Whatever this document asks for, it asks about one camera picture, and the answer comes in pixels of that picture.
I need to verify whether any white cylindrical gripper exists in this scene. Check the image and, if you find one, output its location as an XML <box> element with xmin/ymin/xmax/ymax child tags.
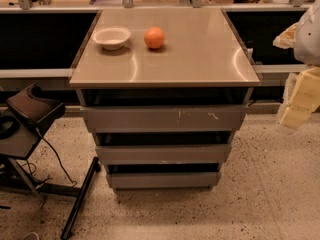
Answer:
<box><xmin>279</xmin><ymin>67</ymin><xmax>320</xmax><ymax>129</ymax></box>

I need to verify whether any dark stand with tray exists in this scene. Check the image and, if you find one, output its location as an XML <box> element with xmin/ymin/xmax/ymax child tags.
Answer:
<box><xmin>0</xmin><ymin>84</ymin><xmax>79</xmax><ymax>202</ymax></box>

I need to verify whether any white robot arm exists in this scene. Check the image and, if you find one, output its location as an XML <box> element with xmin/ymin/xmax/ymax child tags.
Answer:
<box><xmin>273</xmin><ymin>0</ymin><xmax>320</xmax><ymax>134</ymax></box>

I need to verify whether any grey middle drawer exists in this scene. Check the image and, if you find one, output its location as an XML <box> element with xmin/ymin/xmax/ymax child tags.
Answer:
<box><xmin>96</xmin><ymin>144</ymin><xmax>231</xmax><ymax>165</ymax></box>

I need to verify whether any white bowl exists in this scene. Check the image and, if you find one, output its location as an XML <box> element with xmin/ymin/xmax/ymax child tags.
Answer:
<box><xmin>92</xmin><ymin>27</ymin><xmax>131</xmax><ymax>51</ymax></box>

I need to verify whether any grey drawer cabinet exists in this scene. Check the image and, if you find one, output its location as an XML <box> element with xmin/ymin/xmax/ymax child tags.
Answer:
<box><xmin>70</xmin><ymin>7</ymin><xmax>260</xmax><ymax>175</ymax></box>

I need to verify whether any black floor bar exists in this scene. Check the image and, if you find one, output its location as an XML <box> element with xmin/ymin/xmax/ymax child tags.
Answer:
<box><xmin>60</xmin><ymin>157</ymin><xmax>101</xmax><ymax>240</ymax></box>

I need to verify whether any grey top drawer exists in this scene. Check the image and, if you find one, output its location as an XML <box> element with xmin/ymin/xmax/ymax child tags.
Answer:
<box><xmin>81</xmin><ymin>105</ymin><xmax>247</xmax><ymax>133</ymax></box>

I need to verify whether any orange fruit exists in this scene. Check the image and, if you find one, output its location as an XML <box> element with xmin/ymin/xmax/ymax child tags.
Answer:
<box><xmin>144</xmin><ymin>27</ymin><xmax>165</xmax><ymax>49</ymax></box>

